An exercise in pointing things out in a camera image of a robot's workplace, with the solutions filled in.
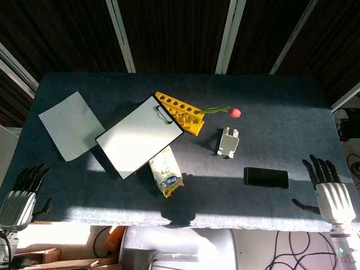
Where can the yellow white snack packet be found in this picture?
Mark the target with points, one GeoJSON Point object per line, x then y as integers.
{"type": "Point", "coordinates": [166, 171]}

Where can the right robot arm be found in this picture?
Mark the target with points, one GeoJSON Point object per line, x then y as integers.
{"type": "Point", "coordinates": [343, 247]}

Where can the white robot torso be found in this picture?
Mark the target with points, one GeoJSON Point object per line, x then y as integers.
{"type": "Point", "coordinates": [174, 242]}

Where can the white paper sheet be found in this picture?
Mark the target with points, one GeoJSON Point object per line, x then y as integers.
{"type": "Point", "coordinates": [69, 126]}

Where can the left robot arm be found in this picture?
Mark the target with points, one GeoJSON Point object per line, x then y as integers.
{"type": "Point", "coordinates": [7, 247]}

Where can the artificial red tulip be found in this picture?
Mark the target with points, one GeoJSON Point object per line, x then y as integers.
{"type": "Point", "coordinates": [234, 112]}

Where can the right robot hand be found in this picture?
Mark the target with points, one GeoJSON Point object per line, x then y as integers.
{"type": "Point", "coordinates": [334, 201]}

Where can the orange object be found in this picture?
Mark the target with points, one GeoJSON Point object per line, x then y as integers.
{"type": "Point", "coordinates": [114, 239]}

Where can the black smartphone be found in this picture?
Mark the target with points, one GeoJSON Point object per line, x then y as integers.
{"type": "Point", "coordinates": [266, 177]}

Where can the white clipboard with black clip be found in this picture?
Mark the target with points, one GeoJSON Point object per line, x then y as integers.
{"type": "Point", "coordinates": [137, 137]}

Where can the blue table cloth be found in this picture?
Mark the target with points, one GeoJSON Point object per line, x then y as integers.
{"type": "Point", "coordinates": [253, 90]}

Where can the cardboard box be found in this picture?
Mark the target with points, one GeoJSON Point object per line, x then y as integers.
{"type": "Point", "coordinates": [39, 254]}

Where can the white plastic holder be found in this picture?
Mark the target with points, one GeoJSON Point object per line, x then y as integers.
{"type": "Point", "coordinates": [228, 142]}

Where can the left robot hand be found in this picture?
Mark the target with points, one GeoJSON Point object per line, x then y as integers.
{"type": "Point", "coordinates": [17, 208]}

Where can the yellow test tube rack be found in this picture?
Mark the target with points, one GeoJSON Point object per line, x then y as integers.
{"type": "Point", "coordinates": [194, 123]}

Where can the white partition post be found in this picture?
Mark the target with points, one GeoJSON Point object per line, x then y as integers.
{"type": "Point", "coordinates": [17, 70]}
{"type": "Point", "coordinates": [292, 39]}
{"type": "Point", "coordinates": [121, 36]}
{"type": "Point", "coordinates": [229, 36]}
{"type": "Point", "coordinates": [347, 98]}

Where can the black equipment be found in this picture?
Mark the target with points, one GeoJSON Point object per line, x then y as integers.
{"type": "Point", "coordinates": [350, 123]}

